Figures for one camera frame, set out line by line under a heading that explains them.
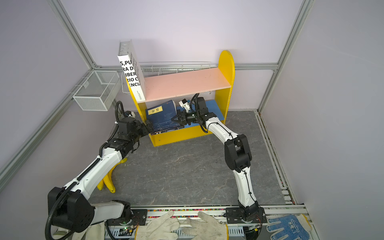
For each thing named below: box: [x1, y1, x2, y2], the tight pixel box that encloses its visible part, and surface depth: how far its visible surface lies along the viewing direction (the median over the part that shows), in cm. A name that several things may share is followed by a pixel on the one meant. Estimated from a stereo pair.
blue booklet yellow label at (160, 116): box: [145, 100, 181, 132], surface depth 88 cm
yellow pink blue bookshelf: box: [134, 50, 235, 147], surface depth 80 cm
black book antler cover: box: [150, 126, 185, 135], surface depth 91 cm
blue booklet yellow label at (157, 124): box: [147, 118, 181, 132], surface depth 86 cm
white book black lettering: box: [117, 39, 146, 103], surface depth 61 cm
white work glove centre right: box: [182, 211, 228, 240], surface depth 72 cm
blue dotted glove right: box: [266, 213, 313, 240], surface depth 72 cm
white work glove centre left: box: [135, 210, 180, 240], surface depth 72 cm
